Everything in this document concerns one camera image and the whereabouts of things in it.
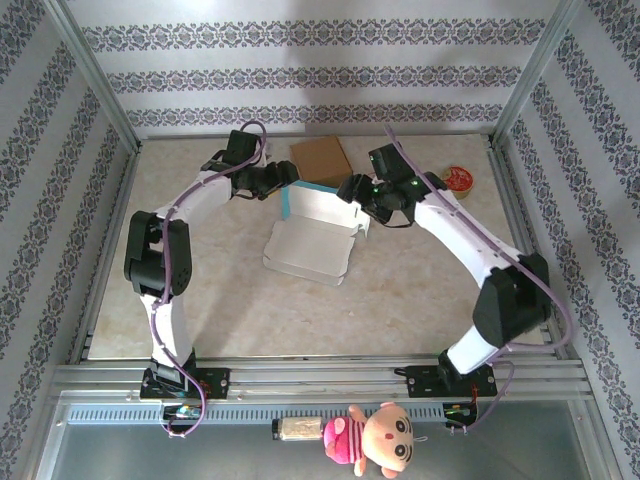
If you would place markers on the brown cardboard box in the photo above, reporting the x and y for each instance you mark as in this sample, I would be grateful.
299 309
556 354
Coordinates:
322 160

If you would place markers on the white blue paper box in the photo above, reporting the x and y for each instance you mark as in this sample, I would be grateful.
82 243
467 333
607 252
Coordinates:
310 245

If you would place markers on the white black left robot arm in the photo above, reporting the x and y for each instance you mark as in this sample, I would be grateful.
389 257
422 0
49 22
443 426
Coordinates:
180 260

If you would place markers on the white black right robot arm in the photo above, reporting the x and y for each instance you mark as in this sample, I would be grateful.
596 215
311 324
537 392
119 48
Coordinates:
510 310

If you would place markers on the red gold round tin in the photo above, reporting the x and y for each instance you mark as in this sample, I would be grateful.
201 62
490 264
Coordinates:
462 182

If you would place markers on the beige black small device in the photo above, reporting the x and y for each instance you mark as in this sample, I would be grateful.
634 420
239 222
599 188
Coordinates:
300 429

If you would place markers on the pink plush doll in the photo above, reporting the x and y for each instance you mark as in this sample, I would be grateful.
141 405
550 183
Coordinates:
350 440

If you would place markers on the grey metal tray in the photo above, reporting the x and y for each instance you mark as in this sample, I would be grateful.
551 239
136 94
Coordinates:
225 460

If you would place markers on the aluminium table side rail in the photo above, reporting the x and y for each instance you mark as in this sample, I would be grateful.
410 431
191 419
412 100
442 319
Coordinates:
515 200
123 195

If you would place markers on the aluminium frame post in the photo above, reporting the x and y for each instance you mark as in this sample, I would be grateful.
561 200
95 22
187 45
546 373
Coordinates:
537 70
90 70

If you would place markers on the aluminium mounting rail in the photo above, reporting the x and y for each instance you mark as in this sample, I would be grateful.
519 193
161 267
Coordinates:
320 375

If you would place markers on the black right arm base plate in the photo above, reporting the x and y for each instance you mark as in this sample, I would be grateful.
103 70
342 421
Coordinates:
420 382

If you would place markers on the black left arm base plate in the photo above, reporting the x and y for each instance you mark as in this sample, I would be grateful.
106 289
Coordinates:
217 382

